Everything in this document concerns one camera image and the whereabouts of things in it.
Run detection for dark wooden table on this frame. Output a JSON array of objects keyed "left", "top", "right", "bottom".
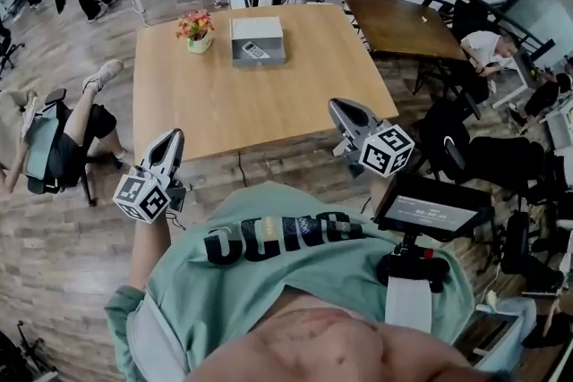
[{"left": 339, "top": 0, "right": 469, "bottom": 64}]

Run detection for potted artificial flowers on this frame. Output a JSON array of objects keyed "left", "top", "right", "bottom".
[{"left": 175, "top": 9, "right": 215, "bottom": 55}]

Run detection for light wooden table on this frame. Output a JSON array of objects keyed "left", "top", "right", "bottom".
[{"left": 133, "top": 4, "right": 399, "bottom": 165}]

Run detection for black office chair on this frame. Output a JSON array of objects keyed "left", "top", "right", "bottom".
[{"left": 418, "top": 98, "right": 556, "bottom": 202}]

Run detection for white remote control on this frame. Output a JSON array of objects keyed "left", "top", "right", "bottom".
[{"left": 241, "top": 40, "right": 270, "bottom": 60}]

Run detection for grey-backed office chair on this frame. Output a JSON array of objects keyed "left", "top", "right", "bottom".
[{"left": 24, "top": 88, "right": 98, "bottom": 208}]

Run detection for black floor cable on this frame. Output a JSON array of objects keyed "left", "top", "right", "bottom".
[{"left": 236, "top": 151, "right": 250, "bottom": 187}]

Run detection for white metal frame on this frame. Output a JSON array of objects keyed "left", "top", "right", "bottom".
[{"left": 456, "top": 303, "right": 526, "bottom": 372}]

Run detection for white chest strap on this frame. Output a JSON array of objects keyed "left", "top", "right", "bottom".
[{"left": 384, "top": 275, "right": 433, "bottom": 335}]

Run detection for person's chin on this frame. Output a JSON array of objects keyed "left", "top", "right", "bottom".
[{"left": 185, "top": 308, "right": 502, "bottom": 382}]

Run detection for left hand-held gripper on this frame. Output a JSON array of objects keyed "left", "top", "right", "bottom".
[{"left": 112, "top": 128, "right": 187, "bottom": 224}]

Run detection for black chest-mounted monitor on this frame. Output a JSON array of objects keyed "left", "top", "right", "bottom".
[{"left": 373, "top": 172, "right": 496, "bottom": 243}]

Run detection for person's green printed shirt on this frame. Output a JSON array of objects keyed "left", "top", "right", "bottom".
[{"left": 105, "top": 181, "right": 475, "bottom": 382}]

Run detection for grey storage box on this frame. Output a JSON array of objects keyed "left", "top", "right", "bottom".
[{"left": 228, "top": 16, "right": 287, "bottom": 69}]

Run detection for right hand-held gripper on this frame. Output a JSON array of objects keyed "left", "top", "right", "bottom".
[{"left": 329, "top": 98, "right": 415, "bottom": 179}]

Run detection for person's right forearm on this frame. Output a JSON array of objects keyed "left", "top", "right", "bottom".
[{"left": 369, "top": 174, "right": 395, "bottom": 220}]

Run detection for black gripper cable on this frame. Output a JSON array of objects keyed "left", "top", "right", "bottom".
[{"left": 165, "top": 212, "right": 187, "bottom": 232}]

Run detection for person's left forearm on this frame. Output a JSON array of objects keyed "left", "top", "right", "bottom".
[{"left": 127, "top": 216, "right": 174, "bottom": 296}]

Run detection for black monitor mount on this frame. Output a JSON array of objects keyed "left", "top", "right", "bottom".
[{"left": 376, "top": 236, "right": 451, "bottom": 294}]

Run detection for grey shoulder strap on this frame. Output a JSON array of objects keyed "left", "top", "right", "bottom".
[{"left": 127, "top": 294, "right": 189, "bottom": 382}]

